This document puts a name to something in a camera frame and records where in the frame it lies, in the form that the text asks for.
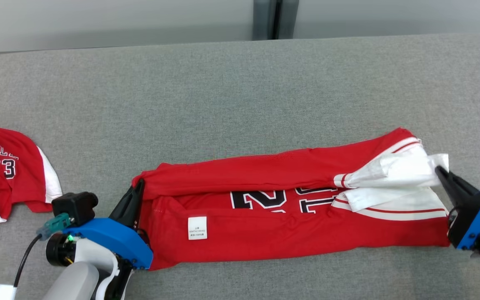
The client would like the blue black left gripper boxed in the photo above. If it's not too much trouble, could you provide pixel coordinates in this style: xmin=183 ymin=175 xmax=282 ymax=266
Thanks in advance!
xmin=45 ymin=179 xmax=154 ymax=270

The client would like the red jersey number 23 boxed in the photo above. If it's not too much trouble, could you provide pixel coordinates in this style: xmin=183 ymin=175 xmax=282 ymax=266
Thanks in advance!
xmin=0 ymin=123 xmax=63 ymax=223

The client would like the red jersey white striped trim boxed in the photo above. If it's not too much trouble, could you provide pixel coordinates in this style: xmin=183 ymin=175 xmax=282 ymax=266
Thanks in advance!
xmin=132 ymin=127 xmax=451 ymax=271

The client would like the black left cable teal plug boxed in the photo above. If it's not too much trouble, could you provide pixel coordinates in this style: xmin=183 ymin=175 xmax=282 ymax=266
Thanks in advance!
xmin=13 ymin=212 xmax=72 ymax=289

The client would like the grey vertical partition frame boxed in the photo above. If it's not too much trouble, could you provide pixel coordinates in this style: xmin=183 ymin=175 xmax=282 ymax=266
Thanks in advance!
xmin=272 ymin=0 xmax=283 ymax=40

